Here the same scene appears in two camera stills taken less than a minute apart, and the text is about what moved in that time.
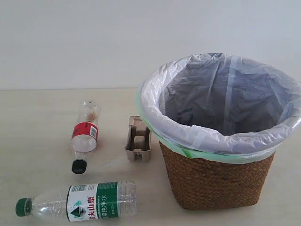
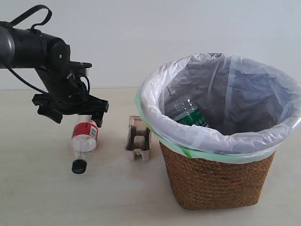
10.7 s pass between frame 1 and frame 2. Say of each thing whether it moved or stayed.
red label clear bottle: stayed
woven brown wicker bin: stayed
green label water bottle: moved
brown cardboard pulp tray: stayed
